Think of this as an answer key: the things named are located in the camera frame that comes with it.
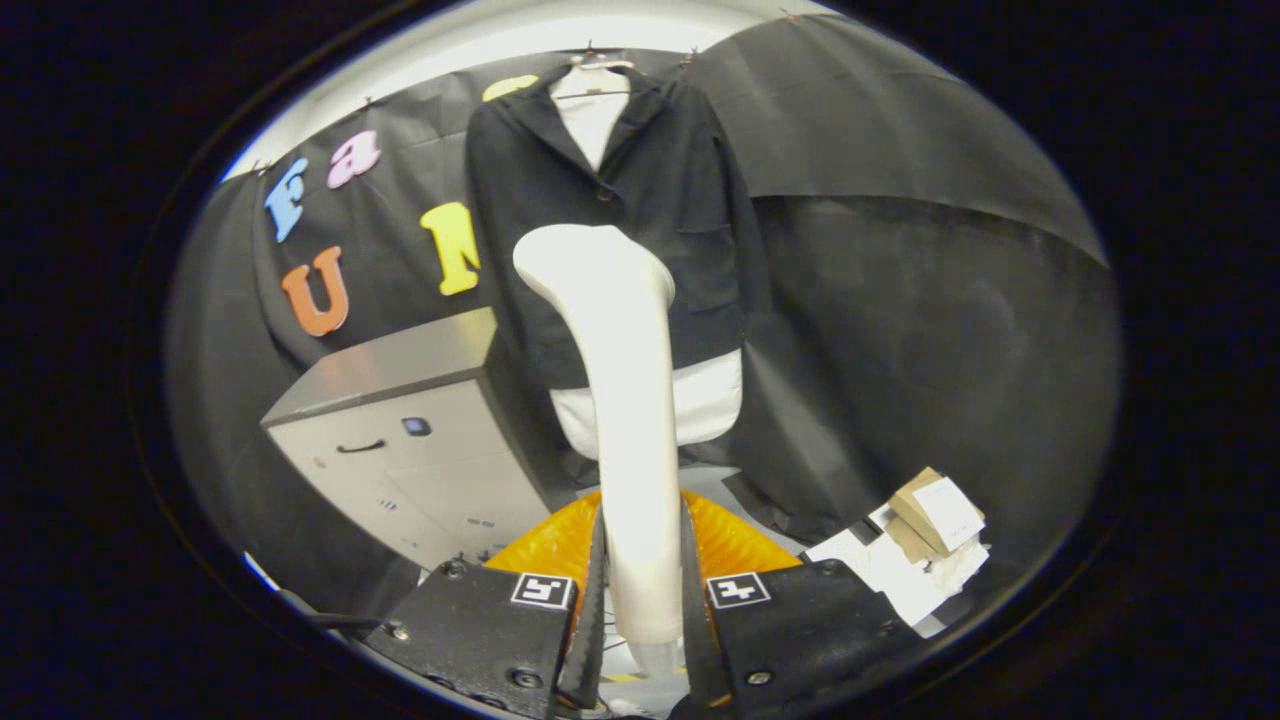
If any white garment steamer head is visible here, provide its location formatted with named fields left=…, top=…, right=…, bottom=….
left=512, top=223, right=686, bottom=679

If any grey drawer cabinet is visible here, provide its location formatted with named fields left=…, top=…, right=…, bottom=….
left=260, top=307, right=561, bottom=571

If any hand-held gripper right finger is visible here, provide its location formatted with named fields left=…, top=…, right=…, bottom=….
left=680, top=490, right=926, bottom=717

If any white mannequin torso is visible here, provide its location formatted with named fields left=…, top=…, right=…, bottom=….
left=548, top=60, right=746, bottom=463

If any black backdrop cloth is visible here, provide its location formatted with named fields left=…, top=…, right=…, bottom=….
left=165, top=12, right=1119, bottom=641

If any cardboard box with white label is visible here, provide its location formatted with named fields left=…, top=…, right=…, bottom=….
left=885, top=466, right=988, bottom=566

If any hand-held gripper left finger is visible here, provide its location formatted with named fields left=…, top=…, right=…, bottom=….
left=360, top=490, right=606, bottom=720

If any white crumpled paper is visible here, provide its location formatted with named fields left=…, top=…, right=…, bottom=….
left=800, top=505, right=991, bottom=631

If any black jacket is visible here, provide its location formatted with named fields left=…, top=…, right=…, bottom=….
left=465, top=62, right=771, bottom=393

